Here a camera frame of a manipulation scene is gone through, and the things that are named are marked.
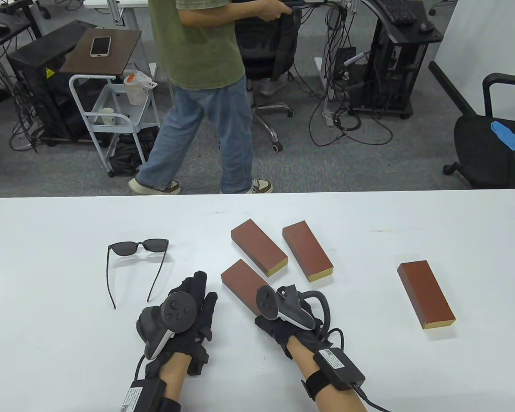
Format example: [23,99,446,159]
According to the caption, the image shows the white utility cart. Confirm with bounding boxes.
[69,69,161,177]

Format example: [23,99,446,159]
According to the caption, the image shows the grey tracking controller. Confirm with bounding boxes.
[256,285,331,337]
[136,291,197,360]

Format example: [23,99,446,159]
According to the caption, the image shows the black keyboard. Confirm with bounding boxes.
[376,0,418,24]

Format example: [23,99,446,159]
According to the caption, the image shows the black computer tower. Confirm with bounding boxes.
[367,26,427,110]

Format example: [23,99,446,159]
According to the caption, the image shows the white smartphone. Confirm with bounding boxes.
[90,36,112,58]

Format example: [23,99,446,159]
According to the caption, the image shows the person's left hand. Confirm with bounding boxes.
[145,270,218,379]

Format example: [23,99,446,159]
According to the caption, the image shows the white partition board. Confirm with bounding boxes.
[428,0,515,125]

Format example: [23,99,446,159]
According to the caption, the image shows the brown side table top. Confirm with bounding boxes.
[59,29,142,78]

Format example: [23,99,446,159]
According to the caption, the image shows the black mesh office chair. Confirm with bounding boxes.
[234,0,303,153]

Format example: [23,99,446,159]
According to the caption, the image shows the person's right hand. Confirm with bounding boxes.
[254,315,327,360]

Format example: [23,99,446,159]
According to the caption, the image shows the black computer cart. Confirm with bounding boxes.
[351,0,444,120]

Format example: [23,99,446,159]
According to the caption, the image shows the black wrist battery pack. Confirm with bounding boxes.
[120,378,168,412]
[312,348,366,391]

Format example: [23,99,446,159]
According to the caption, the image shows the black equipment cabinet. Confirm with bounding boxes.
[6,20,101,144]

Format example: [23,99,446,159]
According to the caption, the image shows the person's right forearm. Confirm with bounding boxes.
[288,337,370,412]

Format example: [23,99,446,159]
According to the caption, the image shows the black desk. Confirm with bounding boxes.
[0,9,37,50]

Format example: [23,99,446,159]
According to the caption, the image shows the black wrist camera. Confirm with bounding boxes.
[188,348,210,377]

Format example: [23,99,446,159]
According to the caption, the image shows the tangle of black cables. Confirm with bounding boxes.
[309,73,393,146]

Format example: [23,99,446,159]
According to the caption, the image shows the white plastic bag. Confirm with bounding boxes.
[123,70,158,106]

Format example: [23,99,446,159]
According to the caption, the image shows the person's left forearm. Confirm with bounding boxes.
[159,352,194,402]

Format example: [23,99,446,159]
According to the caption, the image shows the brown sliding storage box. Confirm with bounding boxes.
[397,260,456,330]
[282,221,334,283]
[230,218,289,277]
[220,259,271,316]

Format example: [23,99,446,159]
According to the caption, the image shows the black sunglasses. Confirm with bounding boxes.
[106,239,170,309]

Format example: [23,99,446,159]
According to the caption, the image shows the black bag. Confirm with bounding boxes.
[109,127,157,176]

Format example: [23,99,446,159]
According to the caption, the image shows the black armchair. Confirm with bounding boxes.
[443,73,515,194]

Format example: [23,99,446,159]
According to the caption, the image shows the black cable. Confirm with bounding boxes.
[326,328,393,412]

